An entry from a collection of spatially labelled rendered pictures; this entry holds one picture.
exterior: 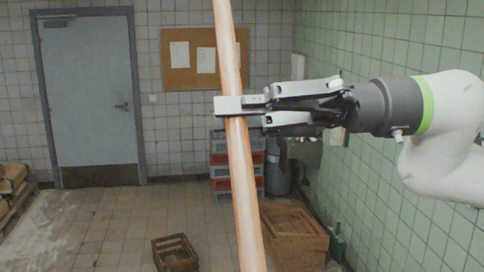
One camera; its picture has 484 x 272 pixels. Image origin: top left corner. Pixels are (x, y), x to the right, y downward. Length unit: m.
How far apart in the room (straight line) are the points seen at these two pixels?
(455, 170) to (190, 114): 4.13
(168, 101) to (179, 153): 0.67
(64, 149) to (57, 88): 0.75
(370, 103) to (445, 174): 0.20
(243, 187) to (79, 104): 4.33
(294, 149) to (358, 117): 3.14
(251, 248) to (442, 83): 0.37
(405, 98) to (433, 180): 0.18
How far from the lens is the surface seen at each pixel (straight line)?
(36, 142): 5.07
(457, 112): 0.62
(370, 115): 0.56
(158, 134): 4.73
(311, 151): 3.74
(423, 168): 0.68
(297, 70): 4.13
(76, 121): 4.81
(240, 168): 0.48
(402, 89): 0.58
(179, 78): 4.54
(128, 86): 4.59
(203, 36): 4.49
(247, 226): 0.45
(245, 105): 0.51
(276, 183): 4.49
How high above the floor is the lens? 2.10
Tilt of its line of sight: 18 degrees down
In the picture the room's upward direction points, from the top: straight up
